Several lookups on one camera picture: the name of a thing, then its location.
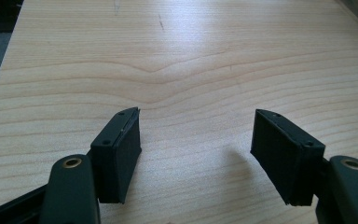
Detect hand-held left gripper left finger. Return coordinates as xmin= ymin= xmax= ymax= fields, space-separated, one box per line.
xmin=89 ymin=106 xmax=143 ymax=205

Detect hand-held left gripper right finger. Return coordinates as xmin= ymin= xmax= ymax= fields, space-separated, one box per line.
xmin=250 ymin=108 xmax=326 ymax=207

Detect black stand base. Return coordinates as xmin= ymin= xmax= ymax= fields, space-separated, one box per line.
xmin=0 ymin=0 xmax=24 ymax=34

